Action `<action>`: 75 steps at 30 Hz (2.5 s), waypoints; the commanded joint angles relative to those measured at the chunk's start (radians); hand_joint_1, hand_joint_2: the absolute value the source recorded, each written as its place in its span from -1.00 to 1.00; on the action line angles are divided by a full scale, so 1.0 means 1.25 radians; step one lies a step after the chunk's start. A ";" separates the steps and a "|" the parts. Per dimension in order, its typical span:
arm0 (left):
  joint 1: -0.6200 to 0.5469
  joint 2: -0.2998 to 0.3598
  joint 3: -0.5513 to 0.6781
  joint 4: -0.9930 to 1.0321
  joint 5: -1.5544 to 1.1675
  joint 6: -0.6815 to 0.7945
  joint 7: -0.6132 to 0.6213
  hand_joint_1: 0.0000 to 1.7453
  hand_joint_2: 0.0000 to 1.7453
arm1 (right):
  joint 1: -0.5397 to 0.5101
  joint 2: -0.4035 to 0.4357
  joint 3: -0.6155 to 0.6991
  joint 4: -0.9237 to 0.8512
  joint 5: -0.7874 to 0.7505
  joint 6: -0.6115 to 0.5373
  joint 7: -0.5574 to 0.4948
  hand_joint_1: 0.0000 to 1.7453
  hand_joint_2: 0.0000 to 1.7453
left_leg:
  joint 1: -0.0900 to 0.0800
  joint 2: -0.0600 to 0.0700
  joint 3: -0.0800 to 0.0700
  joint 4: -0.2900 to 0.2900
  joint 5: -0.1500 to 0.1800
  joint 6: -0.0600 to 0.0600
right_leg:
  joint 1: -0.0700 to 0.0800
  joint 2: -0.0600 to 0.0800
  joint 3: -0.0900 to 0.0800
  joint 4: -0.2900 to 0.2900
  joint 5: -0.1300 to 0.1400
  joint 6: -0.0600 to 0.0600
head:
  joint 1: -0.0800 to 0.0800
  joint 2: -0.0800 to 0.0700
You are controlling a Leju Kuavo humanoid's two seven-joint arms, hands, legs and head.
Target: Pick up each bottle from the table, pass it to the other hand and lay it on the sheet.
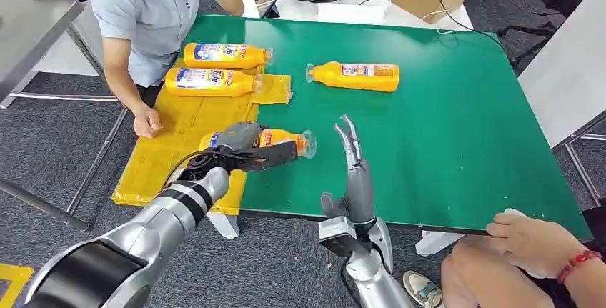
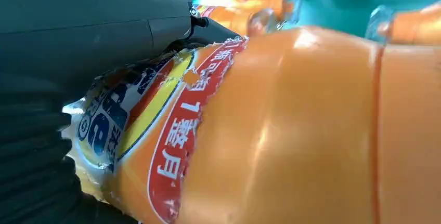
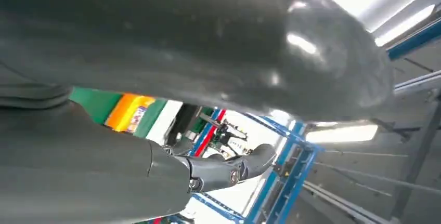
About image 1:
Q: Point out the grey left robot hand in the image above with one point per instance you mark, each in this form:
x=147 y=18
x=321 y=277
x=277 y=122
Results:
x=241 y=135

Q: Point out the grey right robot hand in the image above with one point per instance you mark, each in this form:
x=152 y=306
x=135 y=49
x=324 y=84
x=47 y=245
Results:
x=360 y=192

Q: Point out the orange drink bottle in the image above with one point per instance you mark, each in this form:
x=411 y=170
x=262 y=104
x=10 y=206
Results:
x=208 y=83
x=222 y=56
x=281 y=137
x=331 y=76

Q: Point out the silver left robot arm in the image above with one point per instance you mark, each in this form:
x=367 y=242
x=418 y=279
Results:
x=161 y=220

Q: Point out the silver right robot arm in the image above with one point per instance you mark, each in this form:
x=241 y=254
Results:
x=374 y=272

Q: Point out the large yellow sheet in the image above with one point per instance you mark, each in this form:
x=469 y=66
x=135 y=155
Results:
x=189 y=116

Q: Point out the green table mat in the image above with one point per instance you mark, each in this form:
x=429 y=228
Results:
x=449 y=130

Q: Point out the pale sneaker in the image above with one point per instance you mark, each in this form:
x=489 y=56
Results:
x=423 y=289

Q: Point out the person seated across table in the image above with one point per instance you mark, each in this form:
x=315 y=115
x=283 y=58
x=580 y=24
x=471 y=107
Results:
x=142 y=12

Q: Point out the person beside robot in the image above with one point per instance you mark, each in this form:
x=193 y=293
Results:
x=516 y=258

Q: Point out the black chair base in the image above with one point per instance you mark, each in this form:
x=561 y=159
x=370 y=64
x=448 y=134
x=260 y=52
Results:
x=525 y=43

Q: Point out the steel table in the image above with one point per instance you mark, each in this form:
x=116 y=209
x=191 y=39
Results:
x=28 y=29

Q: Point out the pale side table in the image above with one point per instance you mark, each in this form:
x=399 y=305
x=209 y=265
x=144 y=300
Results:
x=568 y=59

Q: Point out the yellow floor tape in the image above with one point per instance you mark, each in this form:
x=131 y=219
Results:
x=14 y=275

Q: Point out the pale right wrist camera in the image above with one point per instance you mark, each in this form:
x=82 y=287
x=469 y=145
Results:
x=338 y=237

